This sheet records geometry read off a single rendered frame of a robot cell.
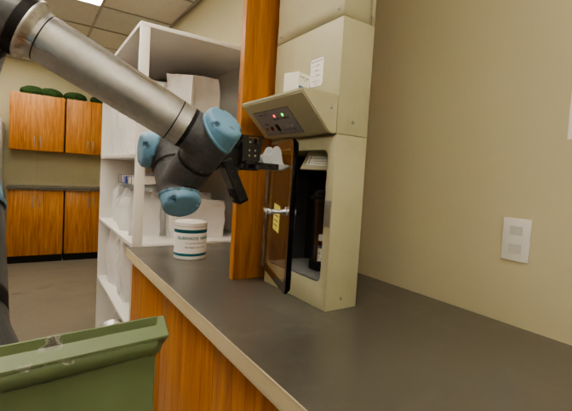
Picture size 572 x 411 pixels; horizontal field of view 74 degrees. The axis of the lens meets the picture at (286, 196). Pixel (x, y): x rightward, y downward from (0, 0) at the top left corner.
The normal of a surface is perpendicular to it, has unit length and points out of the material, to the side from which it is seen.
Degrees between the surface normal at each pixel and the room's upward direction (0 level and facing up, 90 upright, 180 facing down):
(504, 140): 90
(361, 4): 90
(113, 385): 90
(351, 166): 90
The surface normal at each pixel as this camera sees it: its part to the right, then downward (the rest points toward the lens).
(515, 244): -0.83, -0.02
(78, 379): 0.64, 0.07
